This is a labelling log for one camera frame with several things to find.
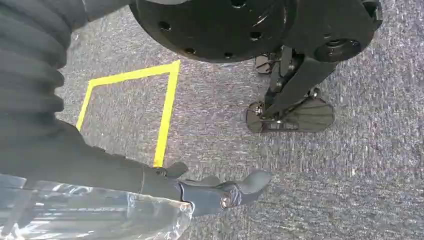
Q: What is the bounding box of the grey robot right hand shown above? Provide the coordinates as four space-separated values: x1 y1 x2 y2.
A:
0 119 273 219

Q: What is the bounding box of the yellow floor tape square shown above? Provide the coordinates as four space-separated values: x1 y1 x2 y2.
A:
75 59 182 169

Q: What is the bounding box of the black robot right leg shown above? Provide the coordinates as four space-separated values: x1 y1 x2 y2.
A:
129 0 383 120

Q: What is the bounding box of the black robot right foot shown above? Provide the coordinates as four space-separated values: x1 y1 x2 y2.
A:
246 96 335 134

